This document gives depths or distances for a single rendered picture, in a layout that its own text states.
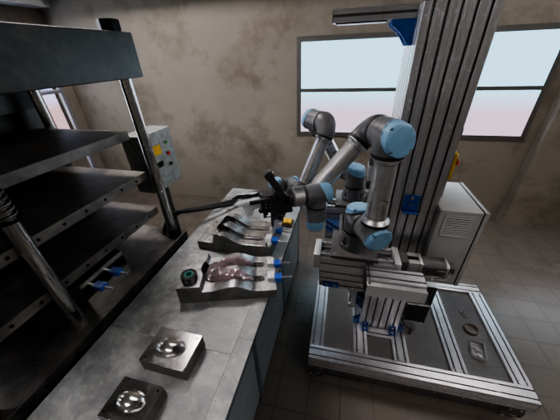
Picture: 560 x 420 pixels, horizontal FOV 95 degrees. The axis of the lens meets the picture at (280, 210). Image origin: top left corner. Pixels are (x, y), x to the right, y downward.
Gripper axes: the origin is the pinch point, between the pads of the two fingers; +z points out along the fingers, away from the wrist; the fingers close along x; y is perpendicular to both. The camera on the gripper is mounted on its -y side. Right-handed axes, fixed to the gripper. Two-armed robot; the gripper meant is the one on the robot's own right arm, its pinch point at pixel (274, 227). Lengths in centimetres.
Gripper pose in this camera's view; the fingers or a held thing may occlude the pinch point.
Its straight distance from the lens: 169.6
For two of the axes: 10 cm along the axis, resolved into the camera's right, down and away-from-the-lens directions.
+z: 0.4, 8.5, 5.2
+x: 2.4, -5.1, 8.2
